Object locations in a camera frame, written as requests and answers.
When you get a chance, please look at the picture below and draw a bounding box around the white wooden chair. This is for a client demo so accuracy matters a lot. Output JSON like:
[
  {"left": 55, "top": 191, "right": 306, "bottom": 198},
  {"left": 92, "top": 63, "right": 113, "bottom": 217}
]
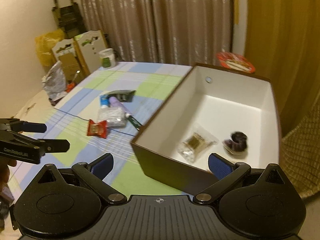
[
  {"left": 74, "top": 30, "right": 108, "bottom": 75},
  {"left": 52, "top": 39, "right": 83, "bottom": 63}
]

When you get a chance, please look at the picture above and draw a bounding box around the brown cardboard box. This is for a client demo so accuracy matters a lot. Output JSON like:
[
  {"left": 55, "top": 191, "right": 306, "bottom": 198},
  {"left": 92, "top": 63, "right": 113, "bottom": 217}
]
[{"left": 130, "top": 63, "right": 282, "bottom": 195}]

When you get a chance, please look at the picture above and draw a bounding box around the yellow plastic bag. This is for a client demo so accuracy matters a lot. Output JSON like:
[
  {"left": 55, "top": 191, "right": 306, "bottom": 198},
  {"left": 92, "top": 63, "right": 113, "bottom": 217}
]
[{"left": 34, "top": 29, "right": 66, "bottom": 67}]

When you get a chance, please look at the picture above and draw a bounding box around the orange handled screwdriver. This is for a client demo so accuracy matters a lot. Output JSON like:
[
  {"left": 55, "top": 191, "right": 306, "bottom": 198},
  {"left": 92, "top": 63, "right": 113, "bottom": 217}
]
[{"left": 66, "top": 70, "right": 80, "bottom": 92}]

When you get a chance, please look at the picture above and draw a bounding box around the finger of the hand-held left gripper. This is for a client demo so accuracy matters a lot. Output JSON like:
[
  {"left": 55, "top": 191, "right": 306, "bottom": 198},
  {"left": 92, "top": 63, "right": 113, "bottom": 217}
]
[
  {"left": 22, "top": 121, "right": 47, "bottom": 134},
  {"left": 37, "top": 139, "right": 70, "bottom": 154}
]

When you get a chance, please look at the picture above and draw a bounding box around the wooden door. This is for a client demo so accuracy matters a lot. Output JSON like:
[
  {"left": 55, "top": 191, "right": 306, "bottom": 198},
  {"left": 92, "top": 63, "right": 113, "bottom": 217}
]
[{"left": 244, "top": 0, "right": 320, "bottom": 133}]

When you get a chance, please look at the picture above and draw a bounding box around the dark green lip gel tube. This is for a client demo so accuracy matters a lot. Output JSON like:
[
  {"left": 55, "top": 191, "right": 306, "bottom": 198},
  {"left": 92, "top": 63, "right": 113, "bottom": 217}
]
[{"left": 125, "top": 113, "right": 143, "bottom": 130}]

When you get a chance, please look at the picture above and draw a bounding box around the blue toothpaste tube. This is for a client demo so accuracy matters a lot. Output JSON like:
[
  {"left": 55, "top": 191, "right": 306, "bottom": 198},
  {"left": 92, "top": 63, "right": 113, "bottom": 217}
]
[{"left": 99, "top": 94, "right": 113, "bottom": 108}]

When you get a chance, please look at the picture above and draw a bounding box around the wooden cotton swabs packet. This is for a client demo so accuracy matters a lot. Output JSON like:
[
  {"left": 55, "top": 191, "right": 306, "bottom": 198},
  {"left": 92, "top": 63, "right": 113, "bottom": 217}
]
[{"left": 176, "top": 123, "right": 218, "bottom": 164}]

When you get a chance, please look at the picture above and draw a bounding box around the dark green sachet packet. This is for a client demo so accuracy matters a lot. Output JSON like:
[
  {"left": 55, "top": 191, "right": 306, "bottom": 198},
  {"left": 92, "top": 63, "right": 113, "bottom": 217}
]
[{"left": 107, "top": 89, "right": 137, "bottom": 102}]

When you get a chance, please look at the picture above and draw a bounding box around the purple bottle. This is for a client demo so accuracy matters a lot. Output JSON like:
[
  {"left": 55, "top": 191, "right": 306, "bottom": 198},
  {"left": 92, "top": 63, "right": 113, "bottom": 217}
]
[{"left": 110, "top": 97, "right": 130, "bottom": 113}]

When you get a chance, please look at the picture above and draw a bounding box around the red instant noodle bowl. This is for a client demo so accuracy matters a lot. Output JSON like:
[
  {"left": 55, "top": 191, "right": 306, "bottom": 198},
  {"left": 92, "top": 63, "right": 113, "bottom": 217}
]
[{"left": 216, "top": 52, "right": 256, "bottom": 73}]

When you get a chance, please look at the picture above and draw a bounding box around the checkered cloth desktop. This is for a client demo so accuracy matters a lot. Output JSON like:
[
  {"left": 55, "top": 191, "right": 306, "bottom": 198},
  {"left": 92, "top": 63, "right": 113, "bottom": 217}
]
[{"left": 10, "top": 61, "right": 195, "bottom": 205}]

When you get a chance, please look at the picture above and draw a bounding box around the dark folding step ladder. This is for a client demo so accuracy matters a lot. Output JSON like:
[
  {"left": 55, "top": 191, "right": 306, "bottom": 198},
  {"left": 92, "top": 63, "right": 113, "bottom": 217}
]
[{"left": 52, "top": 0, "right": 87, "bottom": 34}]

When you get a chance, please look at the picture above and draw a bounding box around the silver foil bag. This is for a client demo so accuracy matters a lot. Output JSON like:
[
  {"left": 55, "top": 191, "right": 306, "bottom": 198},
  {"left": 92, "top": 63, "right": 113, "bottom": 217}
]
[{"left": 41, "top": 60, "right": 68, "bottom": 100}]

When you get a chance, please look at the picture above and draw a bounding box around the beige curtain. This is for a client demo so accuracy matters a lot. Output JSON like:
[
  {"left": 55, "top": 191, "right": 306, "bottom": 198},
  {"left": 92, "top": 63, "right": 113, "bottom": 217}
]
[{"left": 77, "top": 0, "right": 234, "bottom": 67}]

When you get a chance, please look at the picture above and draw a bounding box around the red snack packet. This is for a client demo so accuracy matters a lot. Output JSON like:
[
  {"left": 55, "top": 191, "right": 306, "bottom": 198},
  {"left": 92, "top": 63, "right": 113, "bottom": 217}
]
[{"left": 87, "top": 119, "right": 108, "bottom": 138}]

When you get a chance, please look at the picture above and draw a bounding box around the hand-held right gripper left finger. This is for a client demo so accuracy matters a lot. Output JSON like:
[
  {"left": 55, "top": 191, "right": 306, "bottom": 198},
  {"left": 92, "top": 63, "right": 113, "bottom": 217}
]
[{"left": 32, "top": 153, "right": 127, "bottom": 204}]

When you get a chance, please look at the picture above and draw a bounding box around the person's left hand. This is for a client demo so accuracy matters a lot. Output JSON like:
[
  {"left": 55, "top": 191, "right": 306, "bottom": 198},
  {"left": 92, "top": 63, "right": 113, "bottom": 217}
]
[{"left": 0, "top": 158, "right": 17, "bottom": 189}]

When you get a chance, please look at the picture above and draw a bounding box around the brown velvet scrunchie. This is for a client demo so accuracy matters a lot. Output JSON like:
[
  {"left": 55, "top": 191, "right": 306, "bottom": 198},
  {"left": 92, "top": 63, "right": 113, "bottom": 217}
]
[{"left": 222, "top": 131, "right": 249, "bottom": 155}]

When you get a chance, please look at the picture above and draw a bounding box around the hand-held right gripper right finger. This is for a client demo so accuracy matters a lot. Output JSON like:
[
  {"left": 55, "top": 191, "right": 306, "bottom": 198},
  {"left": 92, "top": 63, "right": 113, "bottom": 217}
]
[{"left": 193, "top": 152, "right": 292, "bottom": 204}]

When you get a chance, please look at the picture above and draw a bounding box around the quilted chair cushion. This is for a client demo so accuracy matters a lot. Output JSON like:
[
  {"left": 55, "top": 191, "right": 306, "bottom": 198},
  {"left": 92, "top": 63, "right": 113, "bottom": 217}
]
[{"left": 281, "top": 105, "right": 320, "bottom": 198}]

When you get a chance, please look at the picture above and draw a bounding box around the white jar green label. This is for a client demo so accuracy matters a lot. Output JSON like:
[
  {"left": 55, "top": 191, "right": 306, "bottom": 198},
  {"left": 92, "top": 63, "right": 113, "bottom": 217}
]
[{"left": 98, "top": 48, "right": 117, "bottom": 70}]

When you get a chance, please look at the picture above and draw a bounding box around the clear cotton swab bag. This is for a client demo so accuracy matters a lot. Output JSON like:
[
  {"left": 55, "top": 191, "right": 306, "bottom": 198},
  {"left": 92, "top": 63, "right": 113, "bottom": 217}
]
[{"left": 97, "top": 106, "right": 127, "bottom": 128}]

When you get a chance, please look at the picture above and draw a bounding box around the dark red wooden box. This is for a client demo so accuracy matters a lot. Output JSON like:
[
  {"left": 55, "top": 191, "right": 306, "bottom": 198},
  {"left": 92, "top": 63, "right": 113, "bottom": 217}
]
[{"left": 49, "top": 90, "right": 75, "bottom": 106}]

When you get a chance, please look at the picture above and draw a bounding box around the flat cardboard box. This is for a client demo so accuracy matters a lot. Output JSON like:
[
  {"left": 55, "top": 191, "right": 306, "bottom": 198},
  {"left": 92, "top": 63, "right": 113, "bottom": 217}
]
[{"left": 60, "top": 54, "right": 83, "bottom": 80}]

